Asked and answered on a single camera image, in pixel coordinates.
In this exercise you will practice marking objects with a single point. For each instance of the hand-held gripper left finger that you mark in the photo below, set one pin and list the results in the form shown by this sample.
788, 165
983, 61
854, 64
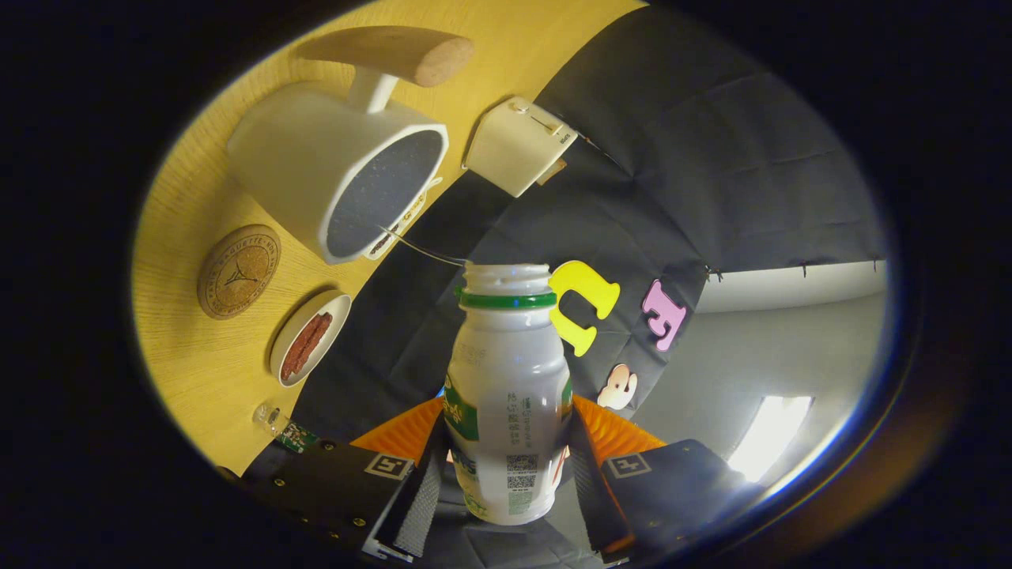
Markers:
419, 506

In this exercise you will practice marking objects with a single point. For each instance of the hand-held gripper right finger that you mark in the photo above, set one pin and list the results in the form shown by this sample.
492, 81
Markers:
589, 494

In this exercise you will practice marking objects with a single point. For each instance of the round cork coaster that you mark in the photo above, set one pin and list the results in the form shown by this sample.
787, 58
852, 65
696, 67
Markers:
239, 272

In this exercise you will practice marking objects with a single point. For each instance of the clear plastic water bottle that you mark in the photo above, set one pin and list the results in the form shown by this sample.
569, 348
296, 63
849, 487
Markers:
294, 435

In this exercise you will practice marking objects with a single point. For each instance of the red-brown meat slice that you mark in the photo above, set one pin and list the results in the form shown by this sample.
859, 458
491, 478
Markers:
300, 344
315, 348

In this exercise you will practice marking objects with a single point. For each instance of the white round plate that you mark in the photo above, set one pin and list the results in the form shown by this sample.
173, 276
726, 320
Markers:
332, 312

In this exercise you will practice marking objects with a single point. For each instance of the wooden table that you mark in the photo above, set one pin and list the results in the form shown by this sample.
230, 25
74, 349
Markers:
198, 371

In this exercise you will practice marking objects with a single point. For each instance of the white divided condiment dish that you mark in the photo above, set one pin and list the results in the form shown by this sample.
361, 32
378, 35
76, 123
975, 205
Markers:
399, 229

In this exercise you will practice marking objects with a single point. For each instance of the bread slice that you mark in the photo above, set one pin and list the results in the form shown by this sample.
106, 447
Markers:
552, 171

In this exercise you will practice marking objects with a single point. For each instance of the cream toaster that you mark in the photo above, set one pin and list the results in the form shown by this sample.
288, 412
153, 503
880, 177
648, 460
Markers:
514, 146

